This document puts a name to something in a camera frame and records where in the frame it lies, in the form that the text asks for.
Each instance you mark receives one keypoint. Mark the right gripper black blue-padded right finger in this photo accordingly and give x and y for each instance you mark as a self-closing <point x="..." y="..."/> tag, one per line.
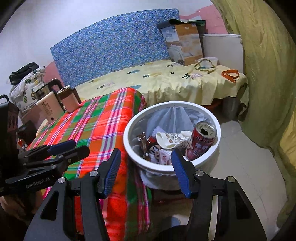
<point x="236" y="217"/>

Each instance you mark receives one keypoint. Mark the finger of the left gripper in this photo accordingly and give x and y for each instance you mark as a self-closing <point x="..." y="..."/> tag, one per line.
<point x="63" y="160"/>
<point x="45" y="151"/>

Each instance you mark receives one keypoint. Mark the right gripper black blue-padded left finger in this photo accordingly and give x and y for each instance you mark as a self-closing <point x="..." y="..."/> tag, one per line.
<point x="55" y="219"/>

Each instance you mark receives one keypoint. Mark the silver snack wrapper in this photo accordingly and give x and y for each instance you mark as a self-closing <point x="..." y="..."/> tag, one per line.
<point x="143" y="141"/>

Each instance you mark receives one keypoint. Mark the red cartoon drink can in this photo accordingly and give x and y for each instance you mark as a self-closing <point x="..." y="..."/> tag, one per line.
<point x="202" y="138"/>

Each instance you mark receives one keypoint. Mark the patterned paper cup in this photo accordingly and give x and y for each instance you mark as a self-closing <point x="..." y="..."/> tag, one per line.
<point x="171" y="141"/>

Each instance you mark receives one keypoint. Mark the white round trash bin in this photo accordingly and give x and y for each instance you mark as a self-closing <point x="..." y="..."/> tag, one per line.
<point x="162" y="176"/>

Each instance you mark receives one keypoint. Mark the black object beside table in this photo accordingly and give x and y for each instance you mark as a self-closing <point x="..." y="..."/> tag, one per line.
<point x="27" y="132"/>

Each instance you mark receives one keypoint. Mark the beige electric kettle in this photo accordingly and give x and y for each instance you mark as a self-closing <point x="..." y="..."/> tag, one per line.
<point x="51" y="107"/>

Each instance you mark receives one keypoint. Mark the red green plaid tablecloth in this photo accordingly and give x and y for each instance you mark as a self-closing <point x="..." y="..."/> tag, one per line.
<point x="99" y="123"/>

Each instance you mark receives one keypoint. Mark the pink brown lidded mug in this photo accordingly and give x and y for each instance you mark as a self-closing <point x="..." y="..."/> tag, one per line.
<point x="69" y="98"/>

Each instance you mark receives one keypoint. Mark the white patterned cloth bundle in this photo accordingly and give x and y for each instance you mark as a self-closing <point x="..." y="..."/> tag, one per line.
<point x="23" y="94"/>

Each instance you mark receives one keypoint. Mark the black bag on bundle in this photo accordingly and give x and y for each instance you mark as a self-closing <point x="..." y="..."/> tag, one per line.
<point x="17" y="76"/>

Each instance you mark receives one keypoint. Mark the translucent bin liner bag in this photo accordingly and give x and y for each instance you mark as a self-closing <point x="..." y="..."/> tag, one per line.
<point x="170" y="120"/>

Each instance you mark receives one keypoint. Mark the blue patterned headboard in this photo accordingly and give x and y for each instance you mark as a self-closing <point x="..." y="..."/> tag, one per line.
<point x="112" y="44"/>

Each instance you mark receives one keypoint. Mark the yellow printed bed sheet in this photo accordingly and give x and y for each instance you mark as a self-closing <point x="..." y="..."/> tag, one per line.
<point x="165" y="80"/>

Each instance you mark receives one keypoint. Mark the white bowl on bed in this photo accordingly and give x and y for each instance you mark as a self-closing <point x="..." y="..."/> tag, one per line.
<point x="208" y="62"/>

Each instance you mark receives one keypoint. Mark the brown bedding package box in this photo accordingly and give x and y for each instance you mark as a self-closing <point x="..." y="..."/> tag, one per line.
<point x="183" y="40"/>

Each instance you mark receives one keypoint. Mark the white cabinet by bed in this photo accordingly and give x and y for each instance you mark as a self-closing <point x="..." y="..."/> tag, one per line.
<point x="227" y="48"/>

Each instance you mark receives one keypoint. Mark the olive green curtain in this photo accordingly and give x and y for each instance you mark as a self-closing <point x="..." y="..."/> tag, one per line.
<point x="269" y="58"/>

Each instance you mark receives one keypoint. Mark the steel kettle black handle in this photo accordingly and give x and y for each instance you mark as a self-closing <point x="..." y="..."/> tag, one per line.
<point x="47" y="88"/>

